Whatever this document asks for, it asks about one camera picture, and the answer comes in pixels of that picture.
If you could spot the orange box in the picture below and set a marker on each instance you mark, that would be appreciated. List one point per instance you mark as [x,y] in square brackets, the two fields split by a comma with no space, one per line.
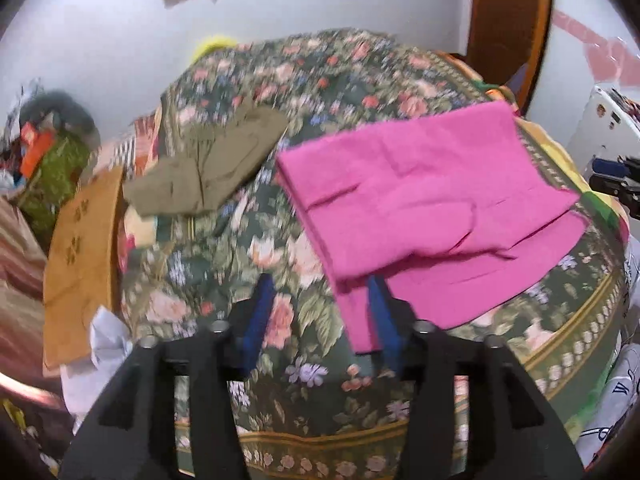
[36,155]

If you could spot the yellow pillow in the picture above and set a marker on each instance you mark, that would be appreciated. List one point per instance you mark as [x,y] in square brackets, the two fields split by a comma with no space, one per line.
[210,45]

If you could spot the pink pants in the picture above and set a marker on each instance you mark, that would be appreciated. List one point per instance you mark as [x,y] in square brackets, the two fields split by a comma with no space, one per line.
[425,185]

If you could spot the wooden door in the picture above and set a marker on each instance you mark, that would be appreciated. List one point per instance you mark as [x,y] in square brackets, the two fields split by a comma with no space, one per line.
[505,25]

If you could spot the pile of clothes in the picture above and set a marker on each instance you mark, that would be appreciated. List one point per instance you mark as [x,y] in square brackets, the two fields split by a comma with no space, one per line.
[12,170]

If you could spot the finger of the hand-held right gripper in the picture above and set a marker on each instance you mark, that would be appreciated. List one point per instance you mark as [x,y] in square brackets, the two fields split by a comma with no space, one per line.
[617,197]
[605,166]

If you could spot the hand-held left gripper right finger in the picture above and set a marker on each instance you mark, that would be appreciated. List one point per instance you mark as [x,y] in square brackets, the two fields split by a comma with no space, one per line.
[382,315]

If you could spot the floral blanket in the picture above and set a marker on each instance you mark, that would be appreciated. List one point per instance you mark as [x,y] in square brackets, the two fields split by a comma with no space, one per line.
[300,245]

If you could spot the wooden board with flower cutouts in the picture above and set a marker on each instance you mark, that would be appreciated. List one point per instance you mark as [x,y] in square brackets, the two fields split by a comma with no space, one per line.
[82,270]

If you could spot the grey plush pillow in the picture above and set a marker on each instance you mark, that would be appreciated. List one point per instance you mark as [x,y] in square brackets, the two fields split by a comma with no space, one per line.
[70,110]

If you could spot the olive green pants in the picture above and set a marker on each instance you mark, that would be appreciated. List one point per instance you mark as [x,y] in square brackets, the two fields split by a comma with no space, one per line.
[210,170]

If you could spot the white crumpled cloth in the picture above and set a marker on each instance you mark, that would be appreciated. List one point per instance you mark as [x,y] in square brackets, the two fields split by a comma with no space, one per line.
[105,340]

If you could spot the green covered bin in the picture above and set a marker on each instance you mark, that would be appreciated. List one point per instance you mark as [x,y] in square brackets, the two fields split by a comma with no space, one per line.
[55,175]

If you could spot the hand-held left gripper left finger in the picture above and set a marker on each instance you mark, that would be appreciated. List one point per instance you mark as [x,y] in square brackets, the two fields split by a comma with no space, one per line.
[260,310]

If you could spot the white printed cloth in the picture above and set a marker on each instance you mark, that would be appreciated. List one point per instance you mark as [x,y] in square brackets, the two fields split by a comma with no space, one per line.
[615,400]

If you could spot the striped brown curtain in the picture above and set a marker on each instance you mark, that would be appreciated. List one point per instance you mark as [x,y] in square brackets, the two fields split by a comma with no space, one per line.
[20,285]

